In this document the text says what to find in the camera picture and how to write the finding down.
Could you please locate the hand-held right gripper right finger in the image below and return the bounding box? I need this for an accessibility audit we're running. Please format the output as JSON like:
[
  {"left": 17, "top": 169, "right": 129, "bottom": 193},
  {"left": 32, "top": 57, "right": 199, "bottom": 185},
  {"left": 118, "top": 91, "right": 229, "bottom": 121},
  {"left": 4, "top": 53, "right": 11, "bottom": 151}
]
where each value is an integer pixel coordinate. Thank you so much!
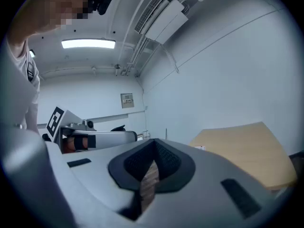
[{"left": 140, "top": 138, "right": 284, "bottom": 228}]

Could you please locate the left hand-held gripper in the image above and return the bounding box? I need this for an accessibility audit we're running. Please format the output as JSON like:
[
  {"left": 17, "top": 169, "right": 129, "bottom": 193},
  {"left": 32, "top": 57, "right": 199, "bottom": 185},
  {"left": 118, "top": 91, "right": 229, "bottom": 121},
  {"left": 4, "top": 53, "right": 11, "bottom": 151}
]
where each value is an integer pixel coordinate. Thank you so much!
[{"left": 46, "top": 106, "right": 138, "bottom": 154}]

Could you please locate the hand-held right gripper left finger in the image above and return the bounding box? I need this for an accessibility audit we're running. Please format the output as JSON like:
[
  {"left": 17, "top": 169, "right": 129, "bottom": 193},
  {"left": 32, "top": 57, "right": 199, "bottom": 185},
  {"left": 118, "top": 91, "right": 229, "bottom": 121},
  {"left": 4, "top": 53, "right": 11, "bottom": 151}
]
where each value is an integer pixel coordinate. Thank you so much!
[{"left": 45, "top": 138, "right": 157, "bottom": 228}]

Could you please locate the person's left forearm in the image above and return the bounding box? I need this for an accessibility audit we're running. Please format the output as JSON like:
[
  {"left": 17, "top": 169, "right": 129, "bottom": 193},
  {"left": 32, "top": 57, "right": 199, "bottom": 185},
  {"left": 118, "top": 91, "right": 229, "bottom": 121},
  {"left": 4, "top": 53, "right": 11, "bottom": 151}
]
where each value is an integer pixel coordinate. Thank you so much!
[{"left": 25, "top": 101, "right": 40, "bottom": 135}]

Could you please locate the person's left hand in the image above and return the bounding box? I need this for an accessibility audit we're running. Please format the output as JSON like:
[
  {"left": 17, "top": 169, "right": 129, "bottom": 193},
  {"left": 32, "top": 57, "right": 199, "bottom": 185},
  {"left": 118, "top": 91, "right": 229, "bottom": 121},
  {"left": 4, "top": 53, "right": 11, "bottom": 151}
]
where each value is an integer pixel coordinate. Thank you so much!
[{"left": 62, "top": 134, "right": 89, "bottom": 153}]

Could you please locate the white ceiling conduit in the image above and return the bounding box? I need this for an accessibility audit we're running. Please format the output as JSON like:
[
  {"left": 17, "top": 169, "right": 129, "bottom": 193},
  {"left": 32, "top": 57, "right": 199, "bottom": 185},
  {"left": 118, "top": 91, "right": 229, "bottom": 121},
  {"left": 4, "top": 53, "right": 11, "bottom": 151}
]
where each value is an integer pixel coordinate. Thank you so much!
[{"left": 39, "top": 66, "right": 117, "bottom": 79}]

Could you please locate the white ceiling pipe bundle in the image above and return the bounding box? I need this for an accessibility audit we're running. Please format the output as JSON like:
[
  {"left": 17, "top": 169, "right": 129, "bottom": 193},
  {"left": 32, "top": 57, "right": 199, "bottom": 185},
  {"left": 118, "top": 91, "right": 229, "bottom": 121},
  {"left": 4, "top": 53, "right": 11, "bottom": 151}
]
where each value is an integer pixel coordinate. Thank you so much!
[{"left": 115, "top": 31, "right": 155, "bottom": 77}]

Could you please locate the long ceiling light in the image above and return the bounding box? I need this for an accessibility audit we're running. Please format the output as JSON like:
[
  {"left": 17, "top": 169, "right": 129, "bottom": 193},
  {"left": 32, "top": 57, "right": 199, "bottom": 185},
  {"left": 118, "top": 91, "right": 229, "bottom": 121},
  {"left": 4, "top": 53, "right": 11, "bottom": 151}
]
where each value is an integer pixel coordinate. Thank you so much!
[{"left": 61, "top": 38, "right": 116, "bottom": 50}]

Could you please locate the person's white shirt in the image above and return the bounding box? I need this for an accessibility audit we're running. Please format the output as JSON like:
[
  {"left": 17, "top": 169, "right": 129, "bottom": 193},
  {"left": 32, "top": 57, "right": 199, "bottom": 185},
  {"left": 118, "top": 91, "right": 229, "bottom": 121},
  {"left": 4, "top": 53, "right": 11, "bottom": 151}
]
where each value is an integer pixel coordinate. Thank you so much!
[{"left": 0, "top": 36, "right": 41, "bottom": 134}]

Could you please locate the white air conditioner unit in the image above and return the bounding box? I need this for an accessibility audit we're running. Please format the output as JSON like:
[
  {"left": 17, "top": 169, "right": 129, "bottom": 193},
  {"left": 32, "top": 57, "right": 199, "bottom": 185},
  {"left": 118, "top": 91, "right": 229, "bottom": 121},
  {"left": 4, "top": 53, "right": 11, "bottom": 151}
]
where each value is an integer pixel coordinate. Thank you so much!
[{"left": 133, "top": 0, "right": 190, "bottom": 45}]

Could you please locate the person's head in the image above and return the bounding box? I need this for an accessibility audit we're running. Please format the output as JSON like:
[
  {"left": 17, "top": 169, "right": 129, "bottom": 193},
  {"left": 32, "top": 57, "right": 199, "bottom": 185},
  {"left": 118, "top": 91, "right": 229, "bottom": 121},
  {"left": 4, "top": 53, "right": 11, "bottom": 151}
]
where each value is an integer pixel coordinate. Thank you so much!
[{"left": 9, "top": 0, "right": 98, "bottom": 55}]

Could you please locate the grey wall panel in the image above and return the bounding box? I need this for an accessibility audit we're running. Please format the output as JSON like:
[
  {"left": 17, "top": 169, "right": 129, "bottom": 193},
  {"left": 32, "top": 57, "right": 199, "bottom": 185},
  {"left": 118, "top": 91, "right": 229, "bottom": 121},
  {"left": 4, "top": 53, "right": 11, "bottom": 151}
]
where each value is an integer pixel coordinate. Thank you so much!
[{"left": 120, "top": 92, "right": 135, "bottom": 109}]

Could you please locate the thin wall cable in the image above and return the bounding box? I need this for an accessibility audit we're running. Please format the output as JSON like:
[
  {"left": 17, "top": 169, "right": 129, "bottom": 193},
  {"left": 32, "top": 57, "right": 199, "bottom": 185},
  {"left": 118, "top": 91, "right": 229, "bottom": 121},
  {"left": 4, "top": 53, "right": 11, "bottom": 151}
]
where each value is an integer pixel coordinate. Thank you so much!
[{"left": 136, "top": 76, "right": 150, "bottom": 134}]

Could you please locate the black harness strap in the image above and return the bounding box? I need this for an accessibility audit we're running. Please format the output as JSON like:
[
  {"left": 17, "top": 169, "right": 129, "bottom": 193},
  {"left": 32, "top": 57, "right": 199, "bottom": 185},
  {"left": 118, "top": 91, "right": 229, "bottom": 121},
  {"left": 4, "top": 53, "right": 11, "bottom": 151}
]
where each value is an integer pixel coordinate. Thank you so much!
[{"left": 26, "top": 61, "right": 35, "bottom": 82}]

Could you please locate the black head camera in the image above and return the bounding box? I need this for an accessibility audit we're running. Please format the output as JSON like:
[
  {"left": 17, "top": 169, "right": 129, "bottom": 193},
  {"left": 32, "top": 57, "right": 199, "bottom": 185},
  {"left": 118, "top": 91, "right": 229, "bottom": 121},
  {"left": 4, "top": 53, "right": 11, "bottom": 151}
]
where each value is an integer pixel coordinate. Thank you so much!
[{"left": 85, "top": 0, "right": 114, "bottom": 16}]

